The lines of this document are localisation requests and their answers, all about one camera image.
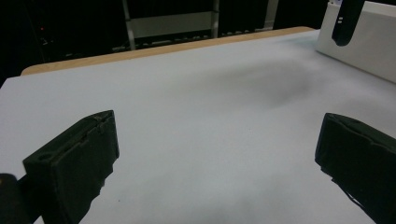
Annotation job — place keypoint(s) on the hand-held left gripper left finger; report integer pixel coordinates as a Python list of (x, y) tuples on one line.
[(71, 168)]

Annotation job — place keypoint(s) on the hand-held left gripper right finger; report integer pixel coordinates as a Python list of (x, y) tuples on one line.
[(358, 161)]

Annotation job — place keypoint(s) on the long white plastic tray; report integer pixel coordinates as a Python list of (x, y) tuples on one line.
[(367, 46)]

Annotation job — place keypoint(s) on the white metal stand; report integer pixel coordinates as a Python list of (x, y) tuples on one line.
[(171, 25)]

